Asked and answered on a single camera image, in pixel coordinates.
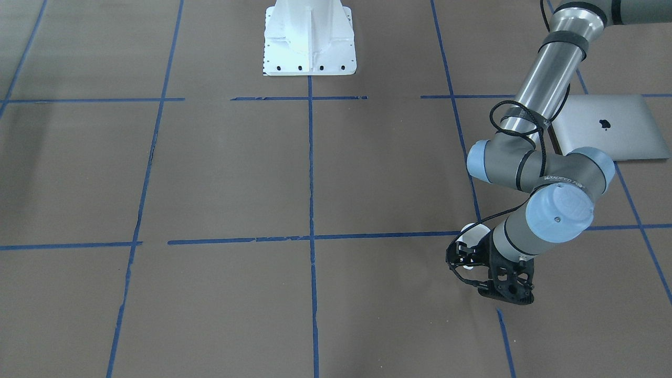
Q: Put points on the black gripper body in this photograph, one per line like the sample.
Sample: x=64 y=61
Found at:
x=482 y=254

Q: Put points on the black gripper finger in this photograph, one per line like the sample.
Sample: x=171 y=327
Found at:
x=460 y=254

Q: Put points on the white plastic cup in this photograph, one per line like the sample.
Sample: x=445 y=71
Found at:
x=472 y=237

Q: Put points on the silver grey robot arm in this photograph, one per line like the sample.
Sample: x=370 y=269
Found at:
x=563 y=189

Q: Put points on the silver closed laptop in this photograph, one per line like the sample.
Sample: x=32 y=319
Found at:
x=621 y=125

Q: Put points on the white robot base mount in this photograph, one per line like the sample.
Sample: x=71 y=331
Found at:
x=309 y=38

